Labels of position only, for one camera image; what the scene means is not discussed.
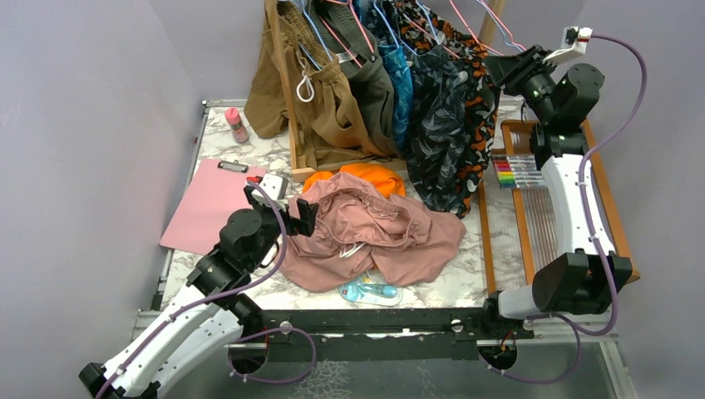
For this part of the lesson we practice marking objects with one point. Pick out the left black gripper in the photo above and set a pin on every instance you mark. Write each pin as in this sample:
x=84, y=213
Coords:
x=305, y=224

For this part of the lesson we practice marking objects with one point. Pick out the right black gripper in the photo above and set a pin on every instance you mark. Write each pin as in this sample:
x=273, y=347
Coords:
x=504, y=69

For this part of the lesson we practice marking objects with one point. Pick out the pink wire hanger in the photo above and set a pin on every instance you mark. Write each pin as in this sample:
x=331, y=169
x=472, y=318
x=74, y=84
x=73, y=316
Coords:
x=479, y=27

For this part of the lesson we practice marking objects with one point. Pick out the pink shorts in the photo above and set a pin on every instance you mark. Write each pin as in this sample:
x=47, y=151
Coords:
x=357, y=228

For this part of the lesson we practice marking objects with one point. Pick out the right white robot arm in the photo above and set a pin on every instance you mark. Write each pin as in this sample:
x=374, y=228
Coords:
x=588, y=272

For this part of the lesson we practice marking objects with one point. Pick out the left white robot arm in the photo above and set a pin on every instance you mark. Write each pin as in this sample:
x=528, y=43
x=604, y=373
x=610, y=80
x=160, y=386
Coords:
x=211, y=309

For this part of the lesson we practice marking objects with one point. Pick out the orange camo hanging shorts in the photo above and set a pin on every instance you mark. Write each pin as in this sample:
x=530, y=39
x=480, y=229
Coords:
x=481, y=106

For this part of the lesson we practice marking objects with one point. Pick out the dark leaf print shorts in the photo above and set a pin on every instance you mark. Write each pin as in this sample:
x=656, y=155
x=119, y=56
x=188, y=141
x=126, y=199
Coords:
x=435, y=132

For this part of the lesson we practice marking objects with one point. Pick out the blue patterned hanging shorts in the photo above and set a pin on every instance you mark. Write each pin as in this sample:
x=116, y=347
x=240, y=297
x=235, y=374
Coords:
x=377, y=20

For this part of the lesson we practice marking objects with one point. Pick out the dark green hanging shorts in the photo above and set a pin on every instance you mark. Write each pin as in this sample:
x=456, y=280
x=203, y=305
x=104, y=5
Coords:
x=360, y=61

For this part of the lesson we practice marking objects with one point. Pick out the packaged blue toothbrush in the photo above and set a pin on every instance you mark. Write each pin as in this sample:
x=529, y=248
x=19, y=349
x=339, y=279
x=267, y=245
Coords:
x=365, y=290

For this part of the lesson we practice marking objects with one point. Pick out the pink clipboard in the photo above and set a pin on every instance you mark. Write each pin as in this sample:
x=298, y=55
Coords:
x=214, y=193

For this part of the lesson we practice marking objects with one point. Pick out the coloured marker set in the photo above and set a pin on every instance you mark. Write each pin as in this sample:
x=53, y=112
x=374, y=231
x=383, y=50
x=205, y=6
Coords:
x=518, y=172

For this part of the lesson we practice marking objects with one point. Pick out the pink bottle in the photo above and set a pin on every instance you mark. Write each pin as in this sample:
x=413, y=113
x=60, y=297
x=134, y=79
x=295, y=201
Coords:
x=238, y=130

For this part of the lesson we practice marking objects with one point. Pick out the wooden dish rack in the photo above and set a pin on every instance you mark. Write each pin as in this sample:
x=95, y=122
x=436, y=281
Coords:
x=520, y=224

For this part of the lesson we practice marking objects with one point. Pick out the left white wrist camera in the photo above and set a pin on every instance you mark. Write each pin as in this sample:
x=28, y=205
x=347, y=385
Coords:
x=275, y=186

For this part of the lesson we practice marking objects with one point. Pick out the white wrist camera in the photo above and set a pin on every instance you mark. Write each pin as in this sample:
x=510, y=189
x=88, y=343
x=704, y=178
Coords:
x=275, y=186
x=574, y=43

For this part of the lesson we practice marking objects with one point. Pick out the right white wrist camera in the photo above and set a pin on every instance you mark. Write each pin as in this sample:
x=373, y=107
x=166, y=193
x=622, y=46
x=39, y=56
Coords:
x=574, y=43

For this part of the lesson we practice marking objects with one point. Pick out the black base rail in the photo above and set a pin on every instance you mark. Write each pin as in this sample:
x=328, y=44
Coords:
x=360, y=335

